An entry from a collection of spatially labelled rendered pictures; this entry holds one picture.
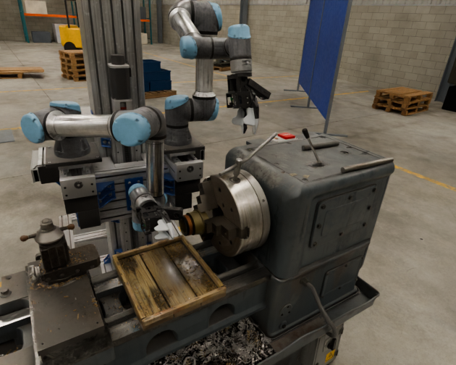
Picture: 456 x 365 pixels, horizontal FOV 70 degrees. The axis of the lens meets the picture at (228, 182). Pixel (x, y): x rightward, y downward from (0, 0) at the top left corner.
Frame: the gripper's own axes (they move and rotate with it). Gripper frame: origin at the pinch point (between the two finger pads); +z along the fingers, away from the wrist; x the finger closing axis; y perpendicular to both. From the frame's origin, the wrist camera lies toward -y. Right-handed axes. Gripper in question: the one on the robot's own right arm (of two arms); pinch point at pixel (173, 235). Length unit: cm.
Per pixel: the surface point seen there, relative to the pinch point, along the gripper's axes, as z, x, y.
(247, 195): 5.8, 13.4, -24.7
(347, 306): 22, -51, -81
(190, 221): -0.9, 3.3, -6.4
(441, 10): -491, 132, -981
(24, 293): -13, -18, 46
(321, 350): 24, -72, -67
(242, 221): 10.7, 7.2, -20.0
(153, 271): -6.9, -19.4, 5.1
